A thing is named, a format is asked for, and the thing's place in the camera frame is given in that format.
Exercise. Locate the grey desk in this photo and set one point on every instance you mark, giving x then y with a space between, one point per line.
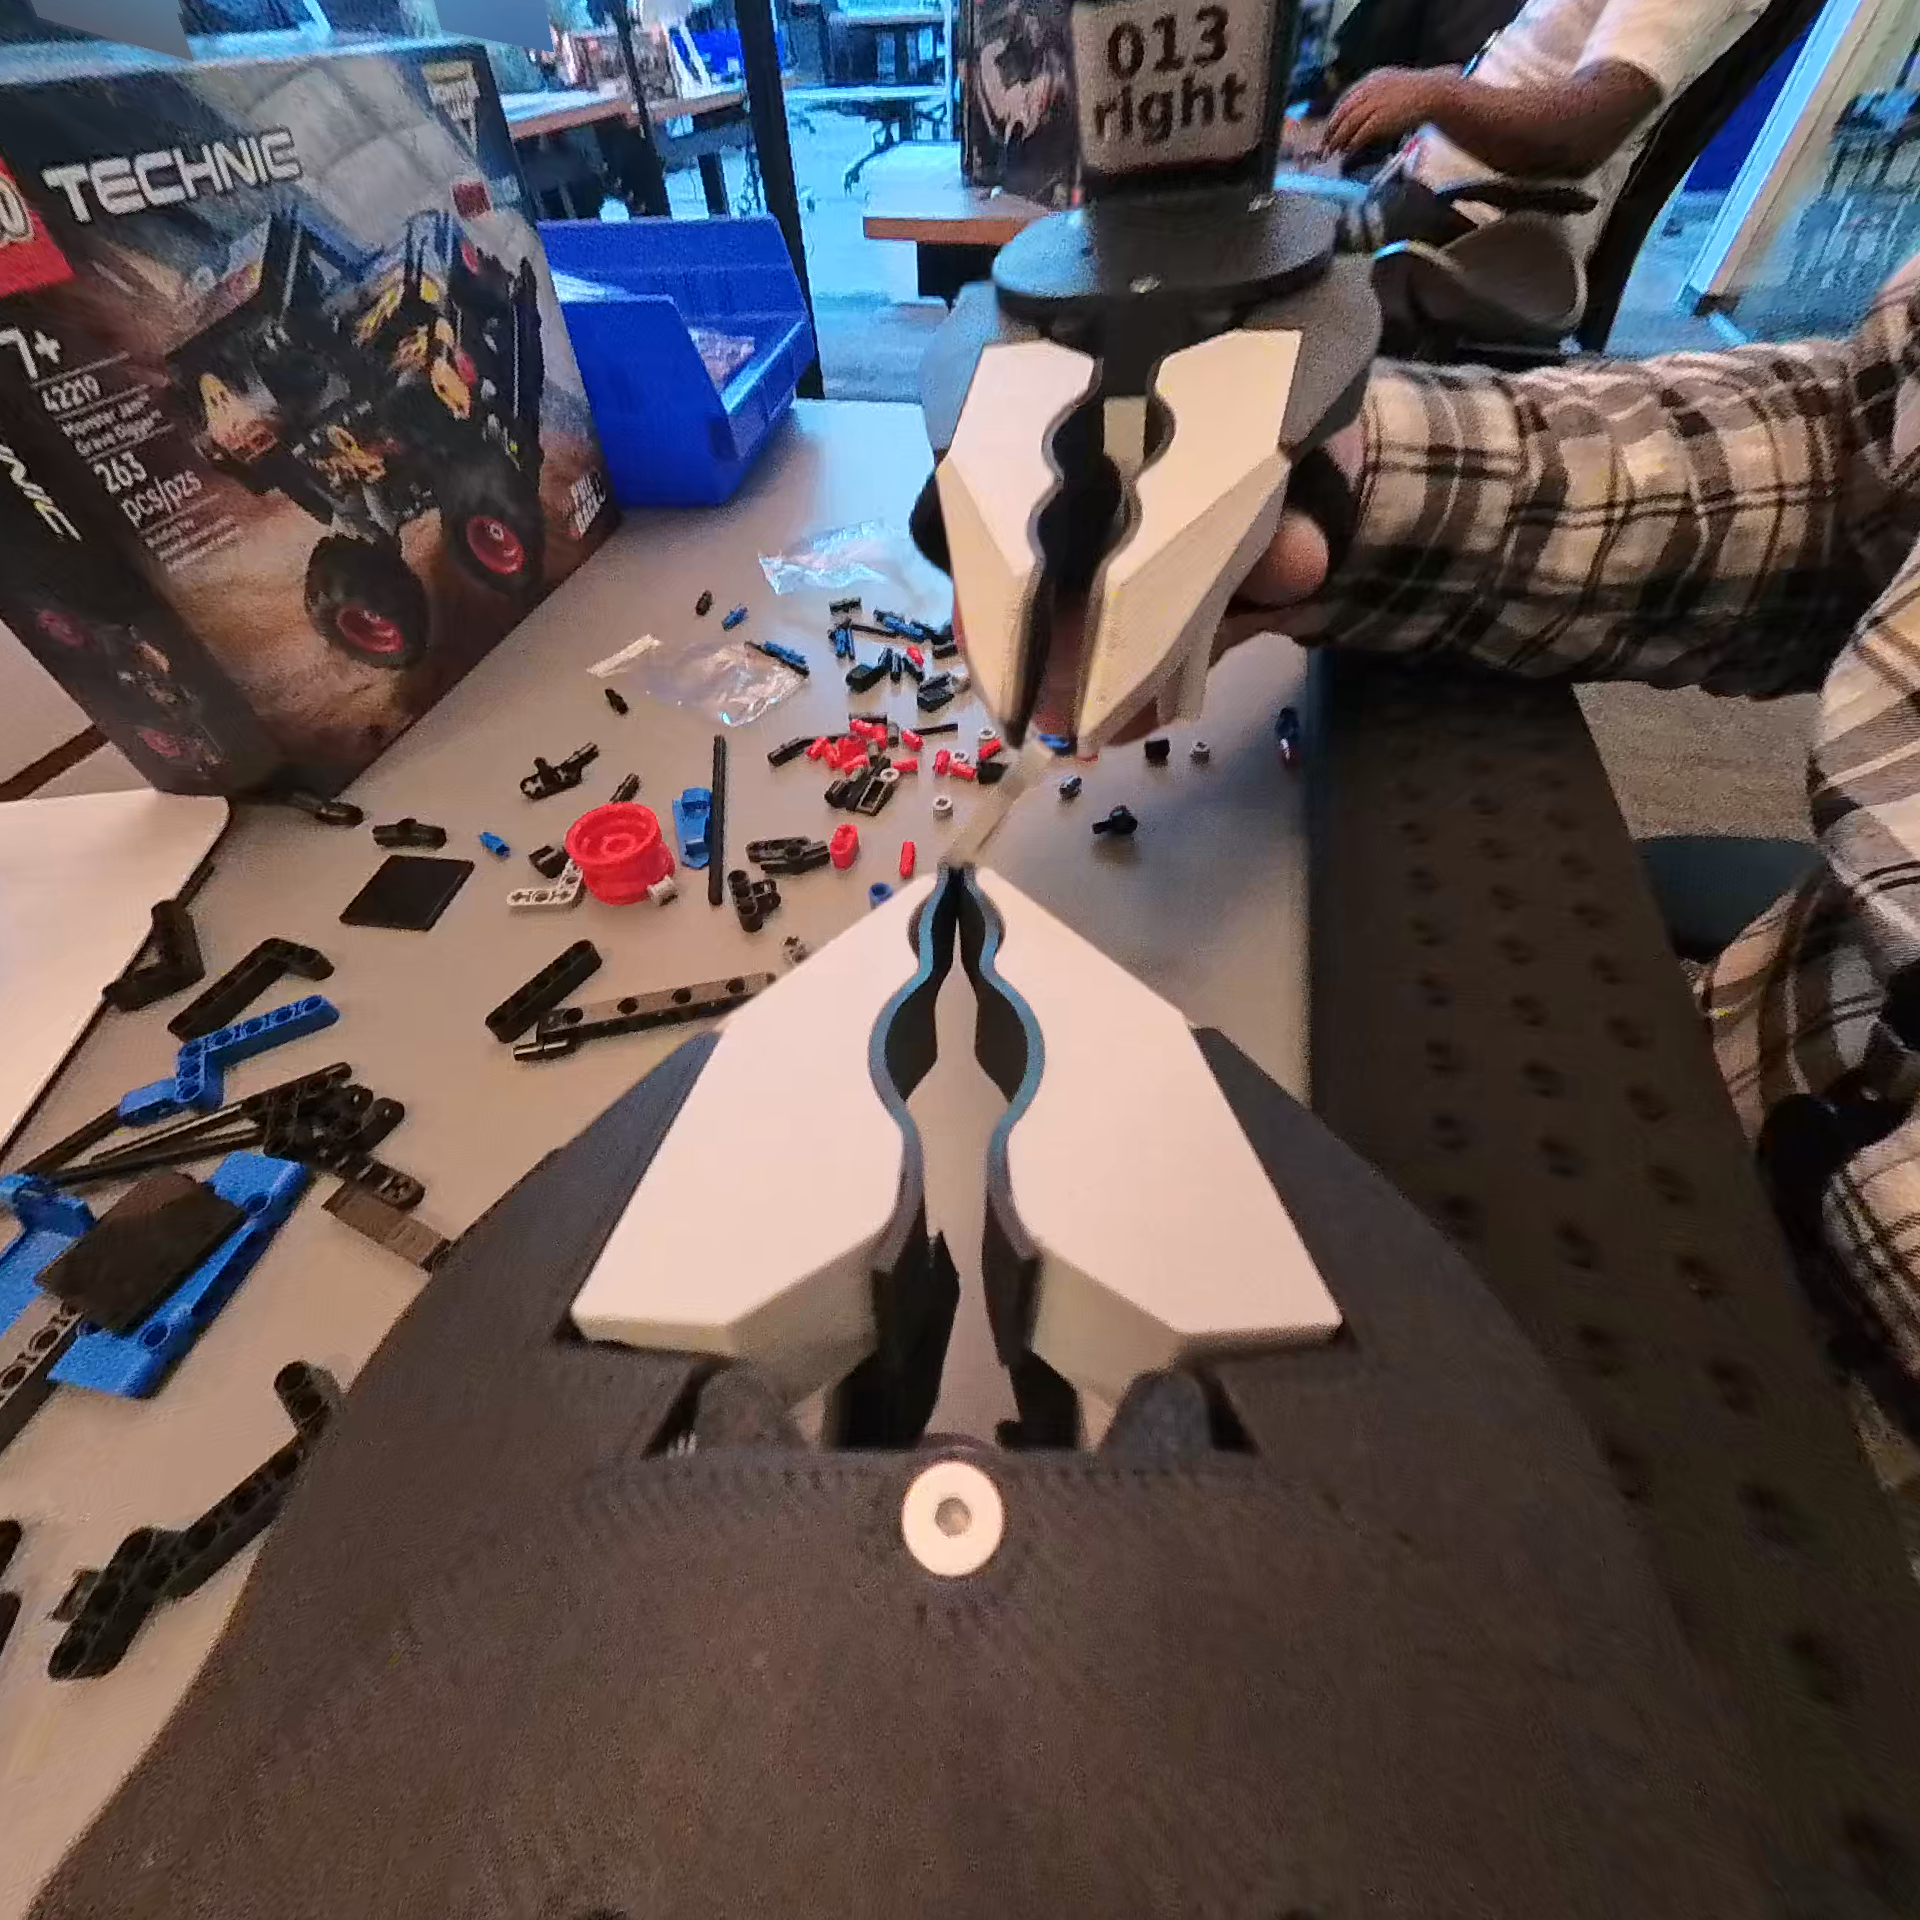
452 1051

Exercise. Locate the dark printed box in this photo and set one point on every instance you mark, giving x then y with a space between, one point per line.
1022 88

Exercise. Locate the black perforated panel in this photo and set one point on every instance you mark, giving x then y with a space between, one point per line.
1503 1125

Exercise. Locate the blue plastic bin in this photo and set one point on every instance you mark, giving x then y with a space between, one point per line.
677 377

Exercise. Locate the black metal post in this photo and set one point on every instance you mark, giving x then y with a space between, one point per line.
780 177

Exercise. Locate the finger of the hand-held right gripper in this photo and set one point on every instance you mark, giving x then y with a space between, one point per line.
1216 497
989 525

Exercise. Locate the blue curved brick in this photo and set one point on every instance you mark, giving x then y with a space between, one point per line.
694 826

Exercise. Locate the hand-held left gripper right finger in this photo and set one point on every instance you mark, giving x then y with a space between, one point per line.
1173 1200

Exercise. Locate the short black beam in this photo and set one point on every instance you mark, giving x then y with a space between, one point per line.
545 991

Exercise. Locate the person's right hand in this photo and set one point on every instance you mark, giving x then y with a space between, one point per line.
1304 525

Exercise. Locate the person's plaid shirt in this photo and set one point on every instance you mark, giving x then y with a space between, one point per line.
1845 902

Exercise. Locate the small grey angled beam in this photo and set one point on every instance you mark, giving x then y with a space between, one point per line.
545 894
996 809

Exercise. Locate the black perforated connector brick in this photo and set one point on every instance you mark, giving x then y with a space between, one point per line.
347 1134

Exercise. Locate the small black connector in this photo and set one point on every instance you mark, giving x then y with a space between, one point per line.
754 902
407 833
329 809

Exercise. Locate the black straight beam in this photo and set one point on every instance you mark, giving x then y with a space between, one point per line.
31 1373

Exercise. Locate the toy truck set box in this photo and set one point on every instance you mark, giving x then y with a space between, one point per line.
226 450

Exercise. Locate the black cross-hole connector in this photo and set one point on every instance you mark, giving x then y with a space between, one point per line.
559 772

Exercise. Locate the black chair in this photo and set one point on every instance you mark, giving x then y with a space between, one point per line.
1503 284

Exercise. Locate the person's right forearm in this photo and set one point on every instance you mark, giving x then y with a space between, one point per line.
1620 497

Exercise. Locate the clear plastic bag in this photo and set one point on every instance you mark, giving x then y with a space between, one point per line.
839 556
703 680

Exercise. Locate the blue and black brick assembly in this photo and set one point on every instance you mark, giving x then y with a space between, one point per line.
226 1247

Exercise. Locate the blue angled beam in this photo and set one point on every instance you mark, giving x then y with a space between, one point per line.
226 1051

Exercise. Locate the long black axle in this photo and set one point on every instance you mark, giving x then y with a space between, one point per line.
719 815

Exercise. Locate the white book stand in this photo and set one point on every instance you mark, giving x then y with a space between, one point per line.
76 929

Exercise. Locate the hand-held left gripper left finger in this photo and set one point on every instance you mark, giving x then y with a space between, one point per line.
734 1200

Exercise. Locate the pile of small mixed bricks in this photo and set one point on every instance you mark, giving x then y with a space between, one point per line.
872 750

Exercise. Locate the red wheel hub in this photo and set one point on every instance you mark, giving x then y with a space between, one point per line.
619 854

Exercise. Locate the long black beam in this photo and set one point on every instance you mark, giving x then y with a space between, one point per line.
647 1016

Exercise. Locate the black flat panel tile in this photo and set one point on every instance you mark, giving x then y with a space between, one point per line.
407 891

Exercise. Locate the black bent connector beam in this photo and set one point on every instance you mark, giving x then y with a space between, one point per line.
165 959

